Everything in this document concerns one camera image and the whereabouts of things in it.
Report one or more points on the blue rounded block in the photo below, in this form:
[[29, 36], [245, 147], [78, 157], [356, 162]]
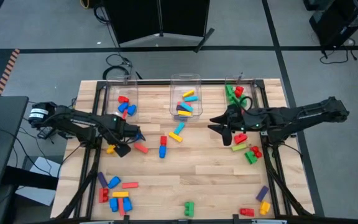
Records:
[[113, 204], [162, 152], [127, 204], [131, 109], [114, 182], [122, 107]]

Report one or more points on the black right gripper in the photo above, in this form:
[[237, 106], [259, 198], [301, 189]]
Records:
[[241, 119]]

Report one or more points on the small red strip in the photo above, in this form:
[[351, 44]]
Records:
[[125, 114]]

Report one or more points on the black computer tower cart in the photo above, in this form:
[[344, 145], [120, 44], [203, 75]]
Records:
[[337, 21]]

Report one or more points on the teal block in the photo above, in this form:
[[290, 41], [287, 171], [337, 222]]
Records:
[[191, 98], [179, 127], [187, 107]]

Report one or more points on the light green block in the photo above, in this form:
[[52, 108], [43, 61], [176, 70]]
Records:
[[239, 147]]

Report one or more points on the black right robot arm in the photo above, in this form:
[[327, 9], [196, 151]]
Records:
[[306, 116]]

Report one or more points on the black desk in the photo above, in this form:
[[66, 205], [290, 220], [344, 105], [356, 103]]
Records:
[[2, 140]]

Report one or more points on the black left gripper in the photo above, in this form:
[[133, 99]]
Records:
[[126, 130]]

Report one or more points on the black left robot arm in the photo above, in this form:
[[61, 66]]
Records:
[[79, 121]]

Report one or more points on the salmon block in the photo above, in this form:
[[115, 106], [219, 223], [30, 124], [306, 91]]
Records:
[[179, 103], [121, 208], [141, 148], [130, 185]]

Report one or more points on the yellow chunky block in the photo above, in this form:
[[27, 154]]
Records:
[[264, 208], [110, 149]]

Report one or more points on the green studded block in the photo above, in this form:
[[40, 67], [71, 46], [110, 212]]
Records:
[[232, 99], [251, 157], [229, 90], [189, 209], [244, 102]]

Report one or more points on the red chunky block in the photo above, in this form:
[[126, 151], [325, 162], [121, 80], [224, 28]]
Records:
[[123, 99], [163, 140]]

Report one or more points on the black desk base bar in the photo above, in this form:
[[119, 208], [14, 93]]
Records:
[[30, 179]]

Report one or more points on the clear plastic bin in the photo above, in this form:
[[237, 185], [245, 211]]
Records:
[[174, 90], [113, 93], [252, 90]]

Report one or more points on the black partition panel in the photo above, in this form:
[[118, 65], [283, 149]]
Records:
[[132, 18], [185, 15]]

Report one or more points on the orange black hazard strip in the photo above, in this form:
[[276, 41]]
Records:
[[7, 71]]

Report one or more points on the red studded block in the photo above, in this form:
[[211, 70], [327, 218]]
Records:
[[238, 91], [255, 151], [103, 195], [247, 212], [240, 138]]

